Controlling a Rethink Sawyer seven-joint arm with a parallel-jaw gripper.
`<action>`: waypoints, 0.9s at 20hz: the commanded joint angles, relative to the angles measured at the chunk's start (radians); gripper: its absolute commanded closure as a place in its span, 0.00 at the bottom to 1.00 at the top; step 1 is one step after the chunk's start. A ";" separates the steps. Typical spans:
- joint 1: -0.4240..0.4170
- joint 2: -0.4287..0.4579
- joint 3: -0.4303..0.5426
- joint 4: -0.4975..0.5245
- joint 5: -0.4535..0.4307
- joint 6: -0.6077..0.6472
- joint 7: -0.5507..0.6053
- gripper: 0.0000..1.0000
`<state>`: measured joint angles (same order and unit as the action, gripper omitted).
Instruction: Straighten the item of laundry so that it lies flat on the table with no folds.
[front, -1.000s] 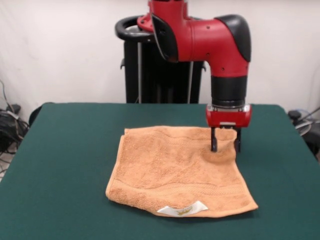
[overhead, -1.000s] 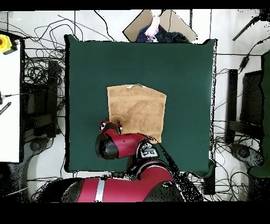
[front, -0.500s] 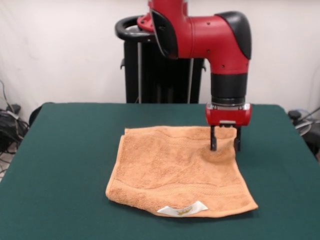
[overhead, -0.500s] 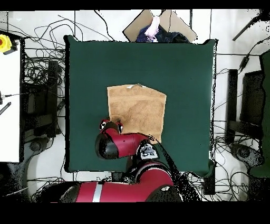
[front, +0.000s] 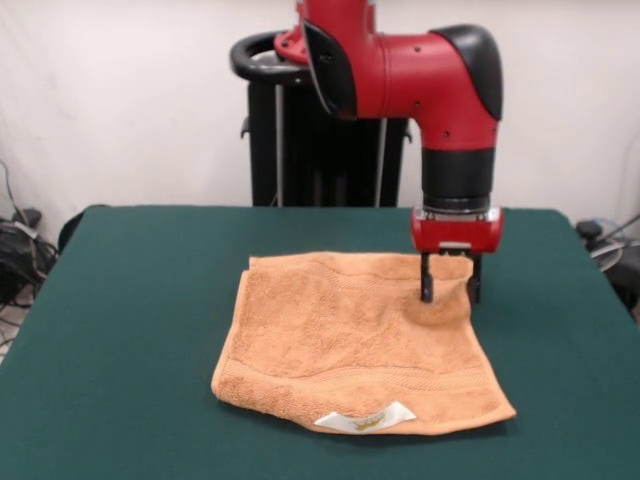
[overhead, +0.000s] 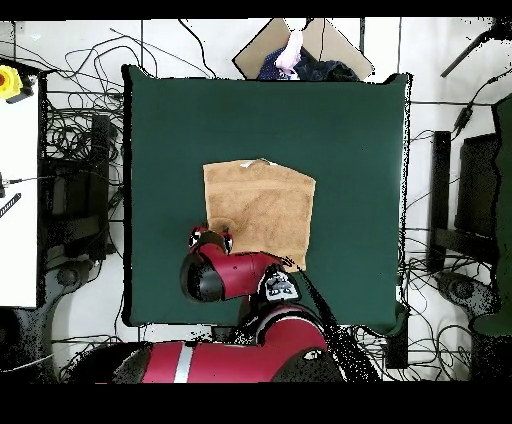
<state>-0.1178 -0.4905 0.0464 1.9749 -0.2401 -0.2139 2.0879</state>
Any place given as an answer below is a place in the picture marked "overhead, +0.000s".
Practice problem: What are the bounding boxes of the grey round pedestal foot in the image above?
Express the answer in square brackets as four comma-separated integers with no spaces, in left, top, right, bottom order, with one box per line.
[435,271,501,319]
[43,259,97,293]

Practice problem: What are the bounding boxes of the black flat panel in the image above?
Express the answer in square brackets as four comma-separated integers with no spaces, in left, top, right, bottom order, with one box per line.
[455,133,501,237]

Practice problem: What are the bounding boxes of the orange terry towel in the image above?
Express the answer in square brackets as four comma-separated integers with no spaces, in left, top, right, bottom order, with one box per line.
[202,158,317,273]

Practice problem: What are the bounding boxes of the black tangled cable bundle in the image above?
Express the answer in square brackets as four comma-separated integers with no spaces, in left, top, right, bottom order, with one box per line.
[403,239,481,381]

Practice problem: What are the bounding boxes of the dark blue laundry pile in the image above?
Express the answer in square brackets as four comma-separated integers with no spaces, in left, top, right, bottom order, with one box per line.
[257,47,361,82]

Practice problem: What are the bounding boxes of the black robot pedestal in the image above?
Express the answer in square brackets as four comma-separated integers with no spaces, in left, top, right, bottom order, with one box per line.
[211,325,241,344]

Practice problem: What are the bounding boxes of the black upright bar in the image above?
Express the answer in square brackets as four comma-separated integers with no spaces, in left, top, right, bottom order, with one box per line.
[428,130,452,274]

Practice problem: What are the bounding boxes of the black power adapter cable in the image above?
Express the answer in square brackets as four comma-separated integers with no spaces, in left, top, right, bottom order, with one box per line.
[451,71,512,139]

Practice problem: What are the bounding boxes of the brown cardboard box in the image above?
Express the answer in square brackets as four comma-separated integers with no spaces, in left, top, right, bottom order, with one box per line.
[231,17,375,82]

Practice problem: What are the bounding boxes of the black loose floor cables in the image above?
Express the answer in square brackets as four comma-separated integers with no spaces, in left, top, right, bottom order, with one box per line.
[51,331,121,381]
[39,27,126,161]

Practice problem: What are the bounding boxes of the pink cloth item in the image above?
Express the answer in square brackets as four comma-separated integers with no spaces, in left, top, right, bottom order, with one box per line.
[273,29,304,78]

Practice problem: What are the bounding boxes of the dark green table cloth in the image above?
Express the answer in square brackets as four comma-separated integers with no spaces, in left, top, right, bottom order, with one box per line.
[121,65,413,335]

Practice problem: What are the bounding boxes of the black equipment box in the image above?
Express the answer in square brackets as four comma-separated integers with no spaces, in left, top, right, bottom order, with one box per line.
[43,113,114,261]

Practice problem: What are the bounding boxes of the black thin rod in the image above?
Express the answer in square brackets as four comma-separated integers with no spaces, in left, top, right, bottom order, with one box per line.
[439,17,512,79]

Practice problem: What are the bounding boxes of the white side table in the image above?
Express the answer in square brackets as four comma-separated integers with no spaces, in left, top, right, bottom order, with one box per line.
[0,75,41,309]

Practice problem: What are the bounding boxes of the yellow emergency stop button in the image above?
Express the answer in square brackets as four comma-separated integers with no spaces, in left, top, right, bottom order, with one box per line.
[0,64,24,100]

